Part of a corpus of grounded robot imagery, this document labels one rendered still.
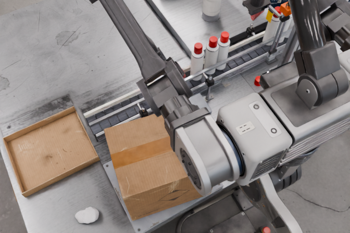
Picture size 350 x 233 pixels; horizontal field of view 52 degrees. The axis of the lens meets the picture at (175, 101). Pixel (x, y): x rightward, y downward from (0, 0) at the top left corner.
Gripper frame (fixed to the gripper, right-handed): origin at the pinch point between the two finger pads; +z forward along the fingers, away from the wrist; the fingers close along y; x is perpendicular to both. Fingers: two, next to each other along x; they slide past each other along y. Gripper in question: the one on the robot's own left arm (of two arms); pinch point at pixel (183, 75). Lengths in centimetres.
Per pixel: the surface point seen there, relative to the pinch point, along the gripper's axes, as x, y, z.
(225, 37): -23.3, -1.5, -0.3
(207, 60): -11.0, -0.7, 3.9
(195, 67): -6.5, -1.8, -0.4
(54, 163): 54, -6, -31
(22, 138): 60, 11, -35
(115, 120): 28.8, -2.9, -16.4
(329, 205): 9, -69, 112
